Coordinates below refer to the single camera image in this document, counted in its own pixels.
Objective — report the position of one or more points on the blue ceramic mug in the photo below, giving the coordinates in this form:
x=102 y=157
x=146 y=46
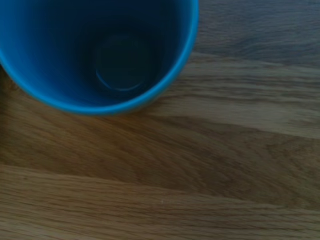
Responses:
x=62 y=62

